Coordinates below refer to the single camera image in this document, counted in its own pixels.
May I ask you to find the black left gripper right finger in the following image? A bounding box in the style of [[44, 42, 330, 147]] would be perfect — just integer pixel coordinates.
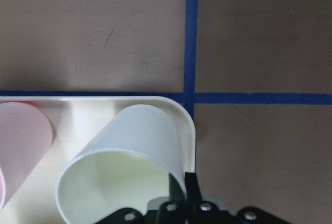
[[185, 172, 202, 205]]

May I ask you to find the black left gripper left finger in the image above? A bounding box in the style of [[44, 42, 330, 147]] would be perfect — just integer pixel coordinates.
[[169, 173, 187, 205]]

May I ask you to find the white plastic cup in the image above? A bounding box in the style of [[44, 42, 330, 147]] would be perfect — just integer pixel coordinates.
[[56, 105, 186, 223]]

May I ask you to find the pink plastic cup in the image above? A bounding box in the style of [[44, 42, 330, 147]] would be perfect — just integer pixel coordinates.
[[1, 102, 53, 208]]

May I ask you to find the cream bunny tray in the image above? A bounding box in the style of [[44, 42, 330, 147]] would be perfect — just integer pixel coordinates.
[[1, 96, 196, 223]]

